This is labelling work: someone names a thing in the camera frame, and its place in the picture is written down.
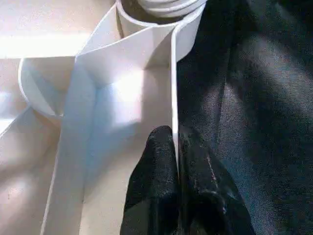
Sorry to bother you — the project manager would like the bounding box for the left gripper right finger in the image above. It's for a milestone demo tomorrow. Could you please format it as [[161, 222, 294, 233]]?
[[178, 129, 257, 235]]

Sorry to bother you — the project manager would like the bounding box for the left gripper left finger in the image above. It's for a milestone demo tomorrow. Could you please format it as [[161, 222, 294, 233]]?
[[119, 125, 182, 235]]

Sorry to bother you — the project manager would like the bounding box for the white plastic table top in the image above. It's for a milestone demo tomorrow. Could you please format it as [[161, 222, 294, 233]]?
[[0, 0, 207, 235]]

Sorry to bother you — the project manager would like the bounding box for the white plastic table leg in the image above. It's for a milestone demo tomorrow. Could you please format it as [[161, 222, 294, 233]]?
[[140, 0, 207, 18]]

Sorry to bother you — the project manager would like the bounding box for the black work mat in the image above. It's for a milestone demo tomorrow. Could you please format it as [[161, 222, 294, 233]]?
[[175, 0, 313, 235]]

